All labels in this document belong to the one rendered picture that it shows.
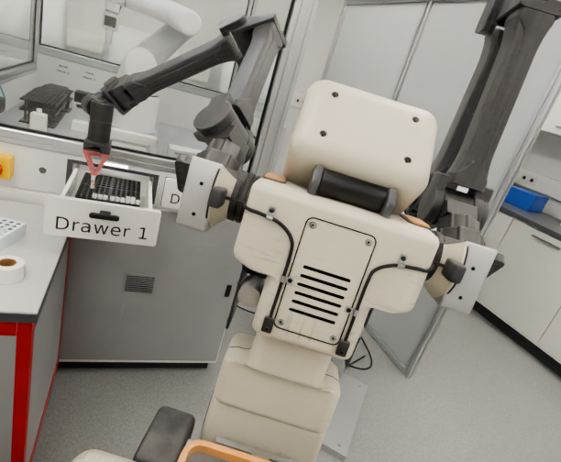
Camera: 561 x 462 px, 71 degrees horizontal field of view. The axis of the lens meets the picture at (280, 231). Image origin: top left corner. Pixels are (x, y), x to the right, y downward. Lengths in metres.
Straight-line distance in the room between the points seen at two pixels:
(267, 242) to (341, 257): 0.11
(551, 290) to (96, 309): 2.97
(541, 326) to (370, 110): 3.03
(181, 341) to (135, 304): 0.29
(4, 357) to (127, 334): 0.77
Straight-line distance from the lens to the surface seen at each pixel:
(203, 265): 1.66
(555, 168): 4.37
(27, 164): 1.53
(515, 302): 3.60
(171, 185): 1.48
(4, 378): 1.18
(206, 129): 0.72
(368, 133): 0.59
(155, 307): 1.75
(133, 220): 1.18
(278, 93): 1.49
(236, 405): 0.78
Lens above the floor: 1.38
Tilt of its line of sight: 21 degrees down
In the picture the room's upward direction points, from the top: 17 degrees clockwise
